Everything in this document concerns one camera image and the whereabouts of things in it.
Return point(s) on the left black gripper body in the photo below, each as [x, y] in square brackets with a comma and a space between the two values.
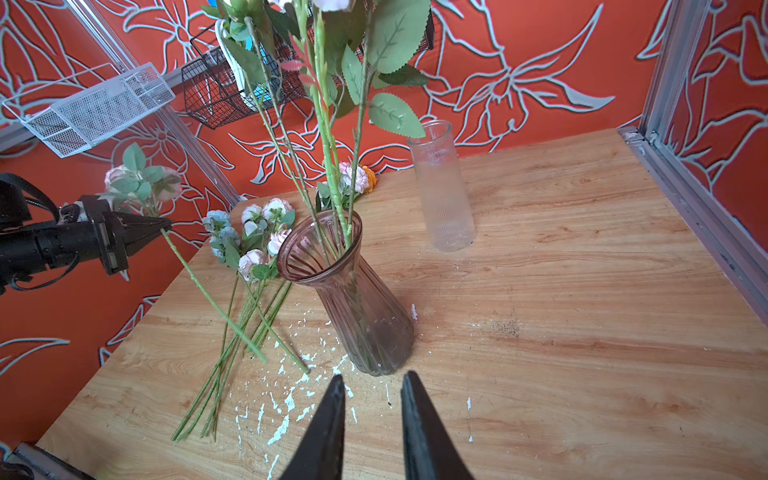
[98, 213]

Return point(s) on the pink white flower bunch left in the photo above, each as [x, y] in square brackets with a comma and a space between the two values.
[249, 252]

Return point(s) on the pink flower bunch right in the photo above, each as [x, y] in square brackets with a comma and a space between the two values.
[352, 186]

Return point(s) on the light blue box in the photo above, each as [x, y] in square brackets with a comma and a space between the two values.
[262, 73]

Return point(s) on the white mesh wall basket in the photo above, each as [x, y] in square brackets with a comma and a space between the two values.
[76, 113]

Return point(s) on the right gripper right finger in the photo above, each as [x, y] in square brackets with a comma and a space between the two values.
[428, 450]

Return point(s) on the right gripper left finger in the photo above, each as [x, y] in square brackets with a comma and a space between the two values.
[320, 453]

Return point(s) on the brown ribbed glass vase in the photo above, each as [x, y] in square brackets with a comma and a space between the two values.
[373, 326]

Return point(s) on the cream peach rose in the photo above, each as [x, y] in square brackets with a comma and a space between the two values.
[263, 41]

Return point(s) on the large pink peony stem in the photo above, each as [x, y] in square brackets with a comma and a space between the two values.
[319, 33]

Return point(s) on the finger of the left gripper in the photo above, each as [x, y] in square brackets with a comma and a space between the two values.
[134, 232]

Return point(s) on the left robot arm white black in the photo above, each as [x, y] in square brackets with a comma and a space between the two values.
[41, 243]

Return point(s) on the clear frosted glass vase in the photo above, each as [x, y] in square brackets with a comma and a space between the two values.
[444, 199]

